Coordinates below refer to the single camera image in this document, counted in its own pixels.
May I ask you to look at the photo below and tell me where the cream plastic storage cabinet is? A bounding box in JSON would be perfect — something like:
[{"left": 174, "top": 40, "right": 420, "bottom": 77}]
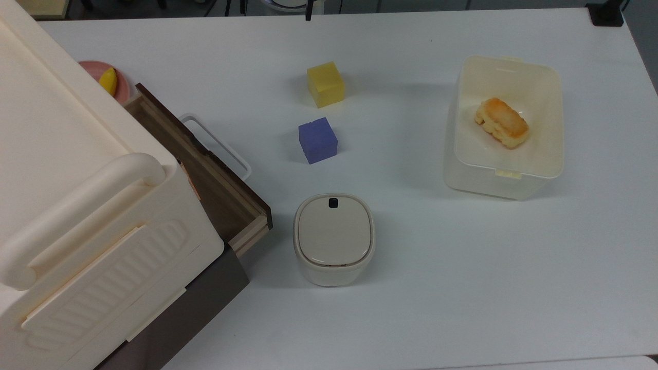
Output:
[{"left": 0, "top": 0, "right": 226, "bottom": 370}]

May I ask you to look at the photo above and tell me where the pink plate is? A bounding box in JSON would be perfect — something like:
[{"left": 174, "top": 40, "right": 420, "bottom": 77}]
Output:
[{"left": 78, "top": 61, "right": 132, "bottom": 106}]

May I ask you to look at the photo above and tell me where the white drawer handle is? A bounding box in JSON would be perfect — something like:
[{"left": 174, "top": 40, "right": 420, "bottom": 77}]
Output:
[{"left": 178, "top": 113, "right": 252, "bottom": 181}]

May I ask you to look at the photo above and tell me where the cream lidded trash can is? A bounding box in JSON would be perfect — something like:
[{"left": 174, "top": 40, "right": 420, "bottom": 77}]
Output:
[{"left": 293, "top": 193, "right": 376, "bottom": 287}]

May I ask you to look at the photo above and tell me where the cream plastic bin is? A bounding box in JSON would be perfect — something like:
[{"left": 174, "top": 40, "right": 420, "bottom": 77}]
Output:
[{"left": 443, "top": 55, "right": 565, "bottom": 201}]

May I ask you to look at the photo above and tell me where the dark brown wooden drawer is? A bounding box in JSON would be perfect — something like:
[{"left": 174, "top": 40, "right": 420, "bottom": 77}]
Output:
[{"left": 125, "top": 83, "right": 273, "bottom": 258}]

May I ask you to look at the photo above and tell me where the yellow banana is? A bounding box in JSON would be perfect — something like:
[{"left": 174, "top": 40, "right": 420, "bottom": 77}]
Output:
[{"left": 99, "top": 67, "right": 118, "bottom": 97}]

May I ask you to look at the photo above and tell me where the toasted bread piece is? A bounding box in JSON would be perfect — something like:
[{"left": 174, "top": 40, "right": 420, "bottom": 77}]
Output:
[{"left": 474, "top": 97, "right": 531, "bottom": 150}]

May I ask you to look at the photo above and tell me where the purple cube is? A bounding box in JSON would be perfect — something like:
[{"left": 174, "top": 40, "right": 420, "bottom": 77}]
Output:
[{"left": 298, "top": 117, "right": 339, "bottom": 165}]

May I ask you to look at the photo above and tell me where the beige box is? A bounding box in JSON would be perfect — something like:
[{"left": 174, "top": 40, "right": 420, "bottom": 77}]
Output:
[{"left": 15, "top": 0, "right": 70, "bottom": 20}]

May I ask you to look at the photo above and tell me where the yellow cube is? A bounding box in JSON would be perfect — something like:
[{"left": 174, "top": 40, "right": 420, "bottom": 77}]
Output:
[{"left": 307, "top": 61, "right": 346, "bottom": 109}]

